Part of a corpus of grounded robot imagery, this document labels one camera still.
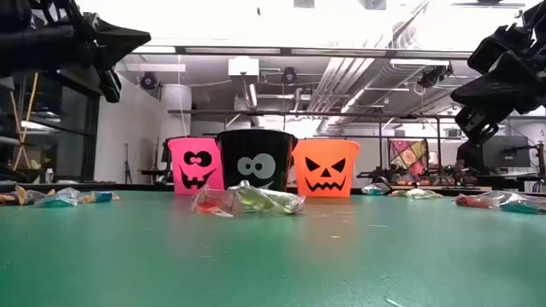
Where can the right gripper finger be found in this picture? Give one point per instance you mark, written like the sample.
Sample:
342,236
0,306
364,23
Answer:
503,87
499,42

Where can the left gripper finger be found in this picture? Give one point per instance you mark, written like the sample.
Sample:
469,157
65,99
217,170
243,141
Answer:
119,42

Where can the clear bag red candy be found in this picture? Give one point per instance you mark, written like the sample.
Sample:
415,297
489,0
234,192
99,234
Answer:
209,206
473,200

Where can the clear bag teal candy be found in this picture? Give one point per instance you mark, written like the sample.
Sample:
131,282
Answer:
524,206
59,200

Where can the clear bag green candy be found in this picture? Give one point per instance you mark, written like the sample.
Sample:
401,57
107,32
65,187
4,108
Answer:
251,198
418,194
375,189

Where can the blue yellow candy bar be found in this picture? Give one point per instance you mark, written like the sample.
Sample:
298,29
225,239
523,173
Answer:
100,197

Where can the clear bag pale candy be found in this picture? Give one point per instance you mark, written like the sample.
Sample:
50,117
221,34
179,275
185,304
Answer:
292,204
36,196

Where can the yellow purple candy bar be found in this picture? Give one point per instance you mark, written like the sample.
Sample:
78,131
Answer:
19,194

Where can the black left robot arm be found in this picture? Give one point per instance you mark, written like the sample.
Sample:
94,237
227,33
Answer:
25,47

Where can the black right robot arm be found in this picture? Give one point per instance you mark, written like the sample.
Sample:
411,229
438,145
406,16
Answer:
538,15

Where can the pink halloween bucket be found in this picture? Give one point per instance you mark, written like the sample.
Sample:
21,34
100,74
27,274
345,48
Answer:
213,149

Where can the black halloween bucket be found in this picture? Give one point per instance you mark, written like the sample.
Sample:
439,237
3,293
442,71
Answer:
256,143

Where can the orange pumpkin halloween bucket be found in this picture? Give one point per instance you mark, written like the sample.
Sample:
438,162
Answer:
326,151

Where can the dark background monitor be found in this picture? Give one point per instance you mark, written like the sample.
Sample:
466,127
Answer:
505,151

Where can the black hanging device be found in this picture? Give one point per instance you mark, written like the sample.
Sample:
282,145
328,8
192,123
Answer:
433,77

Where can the person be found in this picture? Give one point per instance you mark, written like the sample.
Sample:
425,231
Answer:
469,155

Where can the yellow wooden stick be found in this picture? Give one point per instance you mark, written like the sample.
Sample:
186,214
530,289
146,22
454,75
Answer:
30,102

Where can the black shelving unit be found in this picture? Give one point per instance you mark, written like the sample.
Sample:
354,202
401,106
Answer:
77,128

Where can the colourful patchwork quilt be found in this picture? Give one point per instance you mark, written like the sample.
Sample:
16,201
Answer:
407,158

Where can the white ceiling box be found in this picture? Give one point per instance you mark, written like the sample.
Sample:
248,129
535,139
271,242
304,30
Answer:
243,67

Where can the black tripod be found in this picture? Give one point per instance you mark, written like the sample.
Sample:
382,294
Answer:
127,170

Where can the white bottle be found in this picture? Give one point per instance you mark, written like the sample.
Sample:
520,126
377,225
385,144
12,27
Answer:
49,177

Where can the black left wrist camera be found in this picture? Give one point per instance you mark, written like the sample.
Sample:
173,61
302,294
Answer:
111,87

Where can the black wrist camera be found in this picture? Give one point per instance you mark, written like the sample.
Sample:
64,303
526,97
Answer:
475,123
111,87

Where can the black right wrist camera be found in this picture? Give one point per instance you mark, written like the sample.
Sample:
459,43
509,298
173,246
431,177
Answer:
475,123

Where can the black ceiling camera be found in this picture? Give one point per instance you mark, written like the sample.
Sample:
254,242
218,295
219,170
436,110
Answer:
149,81
289,76

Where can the black table frame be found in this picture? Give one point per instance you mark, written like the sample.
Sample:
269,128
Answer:
128,186

